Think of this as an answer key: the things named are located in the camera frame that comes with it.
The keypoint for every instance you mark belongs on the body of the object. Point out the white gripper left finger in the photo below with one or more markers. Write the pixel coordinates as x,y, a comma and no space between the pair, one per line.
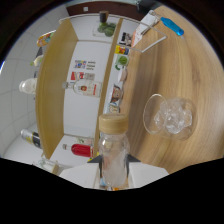
83,175

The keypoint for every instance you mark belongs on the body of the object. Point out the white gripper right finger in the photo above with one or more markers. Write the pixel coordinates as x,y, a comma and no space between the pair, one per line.
146,172

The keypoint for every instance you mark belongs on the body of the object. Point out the clear bottle wooden lid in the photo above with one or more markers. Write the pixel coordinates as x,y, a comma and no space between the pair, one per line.
113,150

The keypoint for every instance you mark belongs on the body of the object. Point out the red liquid glass bottle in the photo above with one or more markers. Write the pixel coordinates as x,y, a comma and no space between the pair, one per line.
80,150

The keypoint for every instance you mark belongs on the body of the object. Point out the clear glass with ice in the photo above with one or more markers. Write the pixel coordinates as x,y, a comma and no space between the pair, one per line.
170,116

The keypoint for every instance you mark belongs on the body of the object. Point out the tall black silver can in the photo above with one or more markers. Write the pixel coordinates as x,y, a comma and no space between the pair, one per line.
31,137

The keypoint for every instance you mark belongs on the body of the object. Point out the wooden two-tier shelf rack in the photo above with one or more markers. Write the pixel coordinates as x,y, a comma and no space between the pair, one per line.
50,100

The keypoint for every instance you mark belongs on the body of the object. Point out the patterned bowl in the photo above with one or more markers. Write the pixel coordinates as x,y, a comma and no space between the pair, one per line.
116,94

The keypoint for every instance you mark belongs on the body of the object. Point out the clear bottle red logo label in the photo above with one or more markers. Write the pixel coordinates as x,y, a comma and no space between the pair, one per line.
85,88

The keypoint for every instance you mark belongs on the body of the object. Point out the green mug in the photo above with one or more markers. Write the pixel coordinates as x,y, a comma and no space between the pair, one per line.
123,61

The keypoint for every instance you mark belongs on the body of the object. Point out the clear bottle green cap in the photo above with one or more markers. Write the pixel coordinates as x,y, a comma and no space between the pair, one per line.
37,60

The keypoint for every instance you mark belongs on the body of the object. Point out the white notebook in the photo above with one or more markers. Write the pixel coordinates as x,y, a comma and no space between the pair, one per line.
145,26

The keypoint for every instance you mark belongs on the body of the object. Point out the glass jar with green plant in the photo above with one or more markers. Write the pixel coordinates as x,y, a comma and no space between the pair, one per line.
106,28

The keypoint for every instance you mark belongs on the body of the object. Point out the brown door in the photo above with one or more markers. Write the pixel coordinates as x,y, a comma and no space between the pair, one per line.
106,8

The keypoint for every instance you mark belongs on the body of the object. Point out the red wall poster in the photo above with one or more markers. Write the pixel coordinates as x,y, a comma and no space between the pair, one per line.
77,76

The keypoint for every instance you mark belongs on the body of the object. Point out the blue white wall poster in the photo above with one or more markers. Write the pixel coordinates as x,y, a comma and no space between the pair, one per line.
80,64

